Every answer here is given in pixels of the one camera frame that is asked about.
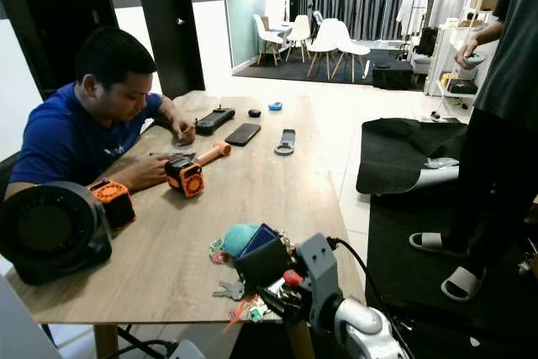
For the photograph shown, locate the key bunch with red tag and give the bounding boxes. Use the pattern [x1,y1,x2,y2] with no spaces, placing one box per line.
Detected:
[265,268,306,309]

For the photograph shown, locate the grey handheld controller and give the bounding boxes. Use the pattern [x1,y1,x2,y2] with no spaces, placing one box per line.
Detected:
[465,53,487,71]

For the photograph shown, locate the orange green key tags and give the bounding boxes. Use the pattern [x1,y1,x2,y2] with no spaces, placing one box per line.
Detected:
[223,292,272,334]

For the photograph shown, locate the black pouch with blue card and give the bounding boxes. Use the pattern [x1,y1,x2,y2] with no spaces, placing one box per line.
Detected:
[234,224,295,289]

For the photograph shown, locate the wooden table leg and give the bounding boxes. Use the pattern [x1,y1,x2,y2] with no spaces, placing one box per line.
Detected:
[286,323,316,359]
[92,325,120,359]

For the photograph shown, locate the silver key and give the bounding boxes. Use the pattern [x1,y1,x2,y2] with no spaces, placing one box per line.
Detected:
[212,280,247,303]

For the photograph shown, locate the teal plush ball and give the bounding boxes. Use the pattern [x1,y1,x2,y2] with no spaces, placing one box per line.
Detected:
[222,223,261,260]

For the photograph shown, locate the green pink key rings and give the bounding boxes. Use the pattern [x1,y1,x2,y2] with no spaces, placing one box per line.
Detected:
[208,237,228,266]

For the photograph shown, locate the large black floor mat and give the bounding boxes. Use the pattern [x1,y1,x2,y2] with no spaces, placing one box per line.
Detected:
[366,191,538,359]

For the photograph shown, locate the white slipper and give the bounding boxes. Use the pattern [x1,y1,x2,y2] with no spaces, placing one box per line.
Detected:
[440,266,484,304]
[409,232,448,256]

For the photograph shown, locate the black phone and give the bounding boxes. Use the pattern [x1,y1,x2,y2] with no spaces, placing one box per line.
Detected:
[224,123,262,147]

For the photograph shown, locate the folded black floor mat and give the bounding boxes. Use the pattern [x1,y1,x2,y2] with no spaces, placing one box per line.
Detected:
[356,118,467,197]

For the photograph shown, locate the black handheld console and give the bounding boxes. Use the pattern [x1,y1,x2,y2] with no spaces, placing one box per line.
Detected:
[195,106,235,136]

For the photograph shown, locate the small orange black box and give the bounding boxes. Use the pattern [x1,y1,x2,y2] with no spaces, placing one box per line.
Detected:
[88,178,137,230]

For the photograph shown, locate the black rug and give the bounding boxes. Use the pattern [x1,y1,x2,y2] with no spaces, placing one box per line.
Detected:
[231,48,430,91]

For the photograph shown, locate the black round fan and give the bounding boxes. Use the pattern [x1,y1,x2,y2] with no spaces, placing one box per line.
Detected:
[0,181,113,287]

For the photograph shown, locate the light grey panel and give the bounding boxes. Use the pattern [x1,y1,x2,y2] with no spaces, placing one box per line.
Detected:
[0,277,65,359]

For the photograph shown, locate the seated person in blue shirt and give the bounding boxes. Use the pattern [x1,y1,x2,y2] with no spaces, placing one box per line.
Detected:
[4,26,198,200]

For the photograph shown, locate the white chair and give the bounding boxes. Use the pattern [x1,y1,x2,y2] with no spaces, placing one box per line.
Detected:
[284,14,312,62]
[305,18,372,82]
[252,13,287,66]

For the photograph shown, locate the black chair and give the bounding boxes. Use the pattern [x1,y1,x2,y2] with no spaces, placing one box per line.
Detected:
[0,150,19,200]

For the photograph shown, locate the white shelf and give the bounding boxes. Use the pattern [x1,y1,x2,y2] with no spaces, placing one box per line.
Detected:
[425,14,484,116]

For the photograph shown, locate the black bag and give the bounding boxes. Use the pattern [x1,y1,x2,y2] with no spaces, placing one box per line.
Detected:
[414,26,440,57]

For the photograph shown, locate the black door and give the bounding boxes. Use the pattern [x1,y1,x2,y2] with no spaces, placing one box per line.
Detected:
[130,0,207,99]
[0,0,102,95]

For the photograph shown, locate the white hanging shirt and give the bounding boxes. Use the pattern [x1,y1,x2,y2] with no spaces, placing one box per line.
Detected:
[395,0,430,38]

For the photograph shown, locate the standing person in grey shirt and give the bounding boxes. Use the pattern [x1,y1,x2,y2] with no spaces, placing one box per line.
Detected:
[410,0,538,303]

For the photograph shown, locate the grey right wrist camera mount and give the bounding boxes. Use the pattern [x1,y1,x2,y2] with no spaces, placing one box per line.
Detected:
[296,233,344,335]

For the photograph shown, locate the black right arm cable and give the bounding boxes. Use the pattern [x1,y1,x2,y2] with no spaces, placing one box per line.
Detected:
[328,237,389,319]

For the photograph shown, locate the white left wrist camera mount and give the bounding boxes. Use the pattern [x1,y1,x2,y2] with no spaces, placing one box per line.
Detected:
[171,341,204,359]

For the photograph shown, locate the orange black tool with handle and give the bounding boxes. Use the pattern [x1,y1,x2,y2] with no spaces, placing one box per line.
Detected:
[165,140,233,199]

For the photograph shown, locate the grey key fob strap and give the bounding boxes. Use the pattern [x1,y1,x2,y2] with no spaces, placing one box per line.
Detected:
[273,129,298,157]

